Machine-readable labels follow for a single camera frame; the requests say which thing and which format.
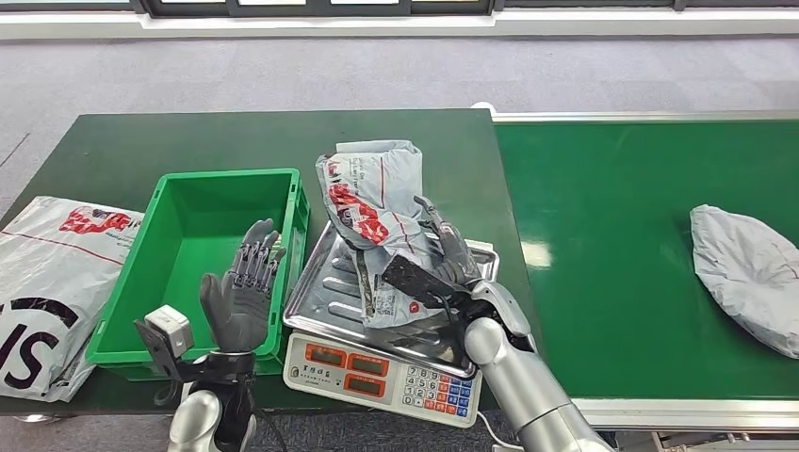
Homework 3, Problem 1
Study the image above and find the grey package with red print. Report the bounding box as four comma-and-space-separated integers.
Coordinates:
315, 139, 448, 330

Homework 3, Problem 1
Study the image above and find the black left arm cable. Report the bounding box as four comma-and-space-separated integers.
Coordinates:
253, 408, 289, 452

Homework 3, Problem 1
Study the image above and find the white scale cable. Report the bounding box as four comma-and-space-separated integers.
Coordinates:
475, 410, 526, 452

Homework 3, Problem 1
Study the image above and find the white bag with black letters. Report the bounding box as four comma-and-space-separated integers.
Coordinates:
0, 196, 145, 405

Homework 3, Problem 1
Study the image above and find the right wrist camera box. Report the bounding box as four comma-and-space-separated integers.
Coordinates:
381, 254, 470, 312

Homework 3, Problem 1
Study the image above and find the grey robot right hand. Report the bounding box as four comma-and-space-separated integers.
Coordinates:
413, 195, 485, 291

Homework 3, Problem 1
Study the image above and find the electronic scale with steel tray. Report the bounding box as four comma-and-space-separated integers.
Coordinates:
282, 219, 500, 429

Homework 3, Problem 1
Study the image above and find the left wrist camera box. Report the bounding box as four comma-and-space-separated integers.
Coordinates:
134, 304, 196, 381

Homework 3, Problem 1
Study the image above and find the grey crumpled package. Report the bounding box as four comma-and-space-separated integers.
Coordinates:
689, 204, 799, 360

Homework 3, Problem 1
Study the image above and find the green conveyor belt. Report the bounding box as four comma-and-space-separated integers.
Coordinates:
471, 101, 799, 452

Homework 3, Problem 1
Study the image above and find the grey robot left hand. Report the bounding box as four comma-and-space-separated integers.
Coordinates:
199, 218, 287, 357

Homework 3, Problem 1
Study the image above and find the dark window frame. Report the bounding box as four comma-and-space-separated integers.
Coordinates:
129, 0, 504, 19

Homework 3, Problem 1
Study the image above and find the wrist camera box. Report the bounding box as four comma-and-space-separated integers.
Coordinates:
381, 254, 470, 312
134, 304, 196, 381

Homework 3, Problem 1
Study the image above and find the green plastic basket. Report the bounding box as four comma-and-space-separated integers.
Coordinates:
84, 168, 310, 383

